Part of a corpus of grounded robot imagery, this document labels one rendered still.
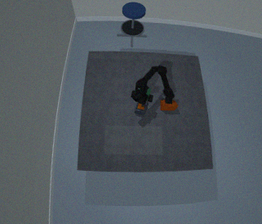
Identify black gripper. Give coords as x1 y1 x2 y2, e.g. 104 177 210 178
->
131 90 153 102

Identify orange l-shaped part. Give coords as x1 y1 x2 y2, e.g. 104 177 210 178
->
137 103 144 110

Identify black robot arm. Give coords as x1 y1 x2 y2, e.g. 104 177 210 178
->
132 65 175 105

